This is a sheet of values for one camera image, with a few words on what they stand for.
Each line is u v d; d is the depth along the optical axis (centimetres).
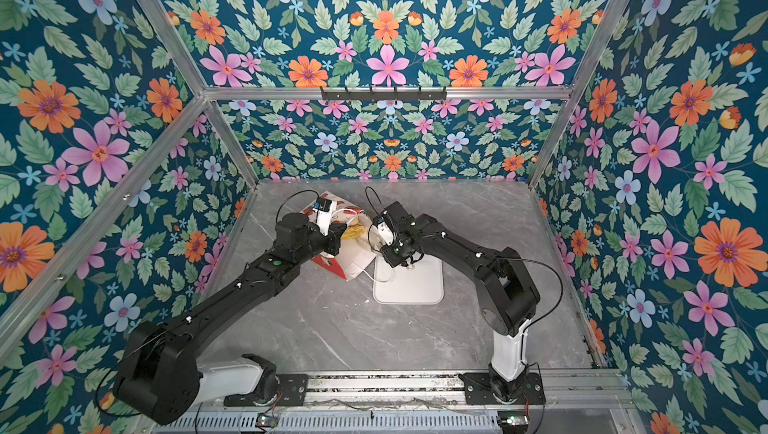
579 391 76
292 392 73
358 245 97
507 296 48
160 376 40
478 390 73
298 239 63
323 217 72
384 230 81
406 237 64
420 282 91
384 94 93
